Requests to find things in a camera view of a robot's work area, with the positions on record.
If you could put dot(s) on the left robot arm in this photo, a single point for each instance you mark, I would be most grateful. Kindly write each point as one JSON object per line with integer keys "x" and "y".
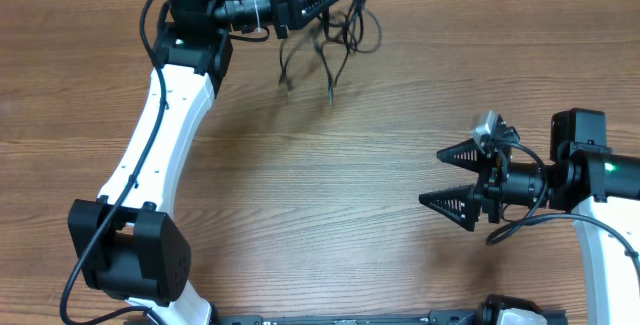
{"x": 126, "y": 240}

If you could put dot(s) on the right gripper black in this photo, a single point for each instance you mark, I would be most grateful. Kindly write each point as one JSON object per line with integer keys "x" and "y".
{"x": 491, "y": 192}

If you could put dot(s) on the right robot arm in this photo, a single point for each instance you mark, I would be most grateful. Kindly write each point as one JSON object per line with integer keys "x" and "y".
{"x": 585, "y": 183}

